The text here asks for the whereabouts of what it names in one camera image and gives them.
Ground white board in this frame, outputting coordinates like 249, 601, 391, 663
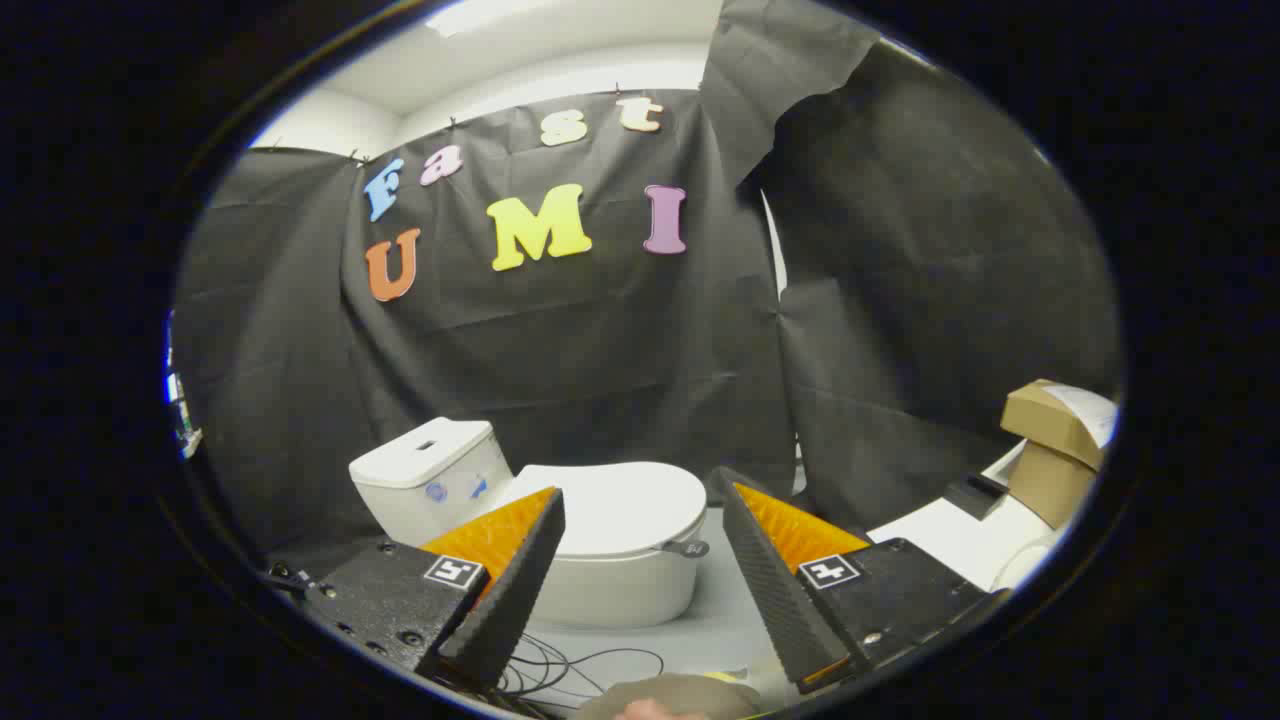
868, 440, 1061, 591

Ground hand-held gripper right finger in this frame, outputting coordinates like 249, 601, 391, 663
708, 466, 1011, 695

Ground small black box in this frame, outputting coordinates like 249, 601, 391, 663
945, 474, 1009, 519

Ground white cluttered equipment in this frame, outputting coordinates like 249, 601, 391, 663
165, 310, 204, 459

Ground white toilet lid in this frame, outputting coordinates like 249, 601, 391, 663
510, 462, 711, 561

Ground person's clothed knee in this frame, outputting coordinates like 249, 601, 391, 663
575, 673, 761, 720

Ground black backdrop cloth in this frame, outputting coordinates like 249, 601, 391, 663
170, 0, 1126, 561

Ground brown cardboard box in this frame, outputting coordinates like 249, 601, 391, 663
1002, 380, 1119, 469
1008, 442, 1099, 529

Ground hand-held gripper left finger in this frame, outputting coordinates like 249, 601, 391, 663
300, 487, 567, 691

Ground tangled black cables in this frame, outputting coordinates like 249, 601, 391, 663
495, 630, 666, 716

